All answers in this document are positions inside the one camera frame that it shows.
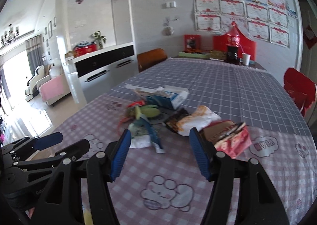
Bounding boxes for red snack package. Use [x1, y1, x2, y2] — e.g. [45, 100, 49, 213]
[199, 120, 251, 159]

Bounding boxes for white blue wrapper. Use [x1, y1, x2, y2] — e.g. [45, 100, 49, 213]
[128, 117, 165, 154]

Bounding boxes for green leaf trash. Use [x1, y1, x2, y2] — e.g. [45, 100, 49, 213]
[127, 105, 161, 119]

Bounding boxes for dark snack wrapper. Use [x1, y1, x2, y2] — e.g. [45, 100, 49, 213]
[163, 108, 190, 133]

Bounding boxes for orange white plastic bag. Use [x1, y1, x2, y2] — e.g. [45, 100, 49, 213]
[176, 105, 221, 137]

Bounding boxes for blue white paper box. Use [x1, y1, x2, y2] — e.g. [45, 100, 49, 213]
[125, 84, 189, 110]

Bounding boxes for white massage chair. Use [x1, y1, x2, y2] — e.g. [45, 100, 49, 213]
[25, 65, 45, 97]

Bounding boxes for pink blanket on sofa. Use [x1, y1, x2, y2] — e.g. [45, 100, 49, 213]
[39, 74, 70, 105]

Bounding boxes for beige sofa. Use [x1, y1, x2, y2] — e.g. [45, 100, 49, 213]
[36, 65, 70, 106]

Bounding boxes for white sideboard cabinet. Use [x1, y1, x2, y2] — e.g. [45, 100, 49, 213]
[69, 42, 139, 103]

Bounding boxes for pink checked tablecloth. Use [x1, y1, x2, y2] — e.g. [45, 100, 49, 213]
[52, 95, 316, 224]

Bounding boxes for red gift boxes on cabinet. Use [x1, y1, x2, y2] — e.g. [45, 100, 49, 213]
[73, 41, 98, 58]

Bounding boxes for chandelier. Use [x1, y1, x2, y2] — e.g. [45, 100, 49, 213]
[1, 24, 19, 47]

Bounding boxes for grey grid tablecloth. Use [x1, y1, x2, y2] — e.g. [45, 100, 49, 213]
[108, 58, 311, 136]

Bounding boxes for brown wooden chair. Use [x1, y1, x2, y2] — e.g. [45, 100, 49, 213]
[137, 48, 168, 72]

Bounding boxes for potted green plant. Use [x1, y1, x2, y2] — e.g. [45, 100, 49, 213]
[90, 30, 106, 49]

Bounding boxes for red chair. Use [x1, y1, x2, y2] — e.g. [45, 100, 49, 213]
[283, 67, 316, 117]

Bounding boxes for white paper cup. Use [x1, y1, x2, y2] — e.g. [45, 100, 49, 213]
[242, 53, 251, 66]

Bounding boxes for cola bottle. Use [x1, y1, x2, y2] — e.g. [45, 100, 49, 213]
[226, 21, 240, 64]

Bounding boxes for red photo frame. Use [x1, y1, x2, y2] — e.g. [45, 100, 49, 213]
[184, 34, 201, 51]

